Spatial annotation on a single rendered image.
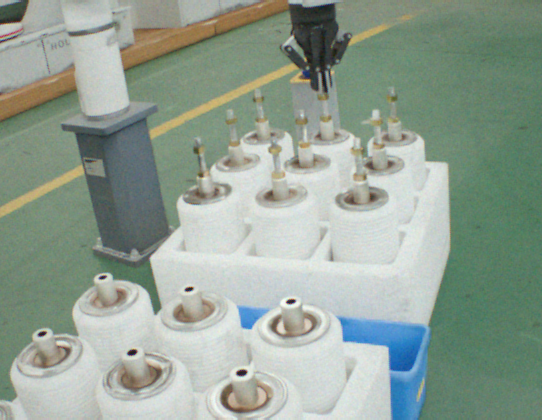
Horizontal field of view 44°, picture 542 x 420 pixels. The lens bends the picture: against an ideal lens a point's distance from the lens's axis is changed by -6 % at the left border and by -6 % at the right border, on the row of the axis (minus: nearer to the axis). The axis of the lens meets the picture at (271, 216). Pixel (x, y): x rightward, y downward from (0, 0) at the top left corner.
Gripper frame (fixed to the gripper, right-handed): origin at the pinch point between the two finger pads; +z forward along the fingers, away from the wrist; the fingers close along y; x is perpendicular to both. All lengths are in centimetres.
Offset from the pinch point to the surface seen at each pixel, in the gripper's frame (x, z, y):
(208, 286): 14.5, 21.3, 29.5
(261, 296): 20.4, 22.2, 23.8
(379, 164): 17.6, 9.3, 0.9
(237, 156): 0.8, 8.5, 16.9
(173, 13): -244, 20, -49
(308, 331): 48, 10, 29
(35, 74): -198, 24, 30
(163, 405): 50, 11, 46
